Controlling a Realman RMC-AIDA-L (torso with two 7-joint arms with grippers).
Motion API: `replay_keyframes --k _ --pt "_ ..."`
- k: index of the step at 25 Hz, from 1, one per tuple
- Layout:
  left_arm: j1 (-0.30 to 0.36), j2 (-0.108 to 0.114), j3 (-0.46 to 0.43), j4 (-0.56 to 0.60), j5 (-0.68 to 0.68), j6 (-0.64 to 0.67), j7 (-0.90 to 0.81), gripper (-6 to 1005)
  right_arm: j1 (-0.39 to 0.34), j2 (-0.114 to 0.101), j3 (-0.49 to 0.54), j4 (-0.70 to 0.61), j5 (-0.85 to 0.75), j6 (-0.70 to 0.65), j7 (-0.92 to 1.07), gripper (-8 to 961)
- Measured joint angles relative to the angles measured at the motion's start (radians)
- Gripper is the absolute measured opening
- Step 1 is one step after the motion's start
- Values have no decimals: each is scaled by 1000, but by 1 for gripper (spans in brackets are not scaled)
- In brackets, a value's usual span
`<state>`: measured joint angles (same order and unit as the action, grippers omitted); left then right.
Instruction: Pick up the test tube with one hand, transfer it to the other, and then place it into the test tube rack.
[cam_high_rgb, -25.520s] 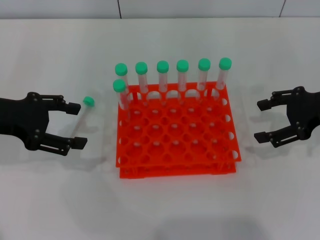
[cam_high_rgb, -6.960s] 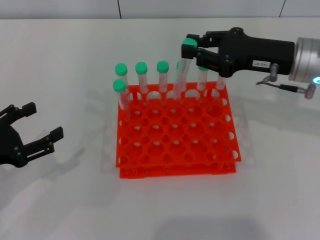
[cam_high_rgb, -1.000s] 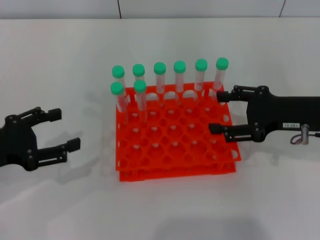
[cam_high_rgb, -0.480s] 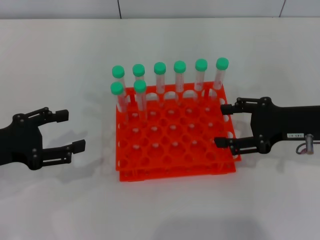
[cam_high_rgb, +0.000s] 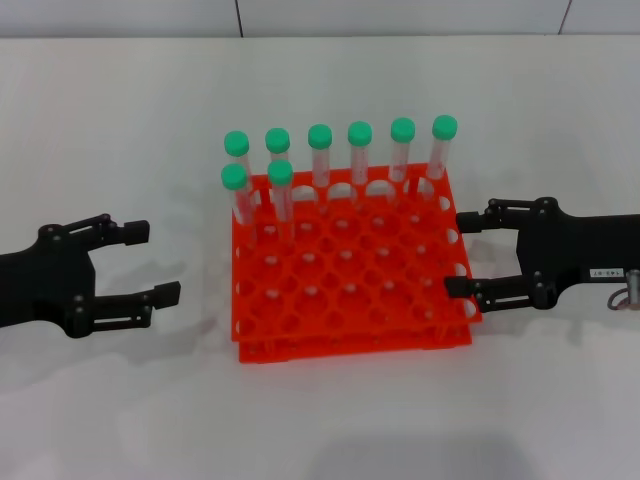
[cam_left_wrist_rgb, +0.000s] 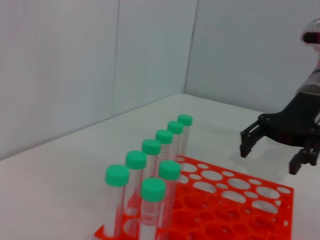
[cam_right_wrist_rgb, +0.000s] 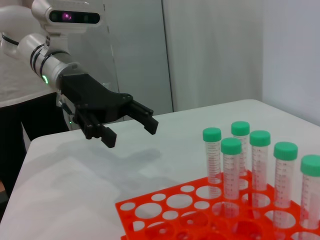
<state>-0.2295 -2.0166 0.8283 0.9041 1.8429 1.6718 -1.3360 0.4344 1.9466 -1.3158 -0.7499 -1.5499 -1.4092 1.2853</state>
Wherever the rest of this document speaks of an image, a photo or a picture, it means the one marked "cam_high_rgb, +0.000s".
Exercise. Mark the orange test tube rack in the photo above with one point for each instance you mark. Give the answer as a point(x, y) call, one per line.
point(350, 285)

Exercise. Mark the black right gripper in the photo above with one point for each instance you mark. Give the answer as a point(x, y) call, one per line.
point(575, 250)

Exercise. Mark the clear tube with green cap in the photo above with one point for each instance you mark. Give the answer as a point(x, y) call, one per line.
point(360, 133)
point(236, 142)
point(444, 127)
point(403, 129)
point(320, 136)
point(277, 140)
point(233, 176)
point(280, 172)

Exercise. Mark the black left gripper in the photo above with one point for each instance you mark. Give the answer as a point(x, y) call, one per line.
point(45, 285)

